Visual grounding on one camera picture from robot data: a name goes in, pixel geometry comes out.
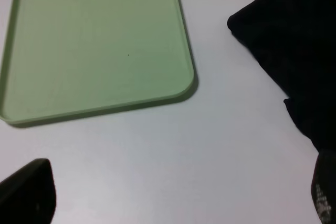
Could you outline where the light green plastic tray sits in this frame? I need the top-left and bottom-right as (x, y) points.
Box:
(1, 0), (195, 125)

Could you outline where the black short sleeve shirt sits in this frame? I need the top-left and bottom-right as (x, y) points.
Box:
(227, 0), (335, 151)

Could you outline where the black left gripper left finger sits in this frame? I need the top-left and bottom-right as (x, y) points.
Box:
(1, 158), (56, 223)

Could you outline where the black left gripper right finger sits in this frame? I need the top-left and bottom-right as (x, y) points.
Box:
(311, 150), (335, 224)

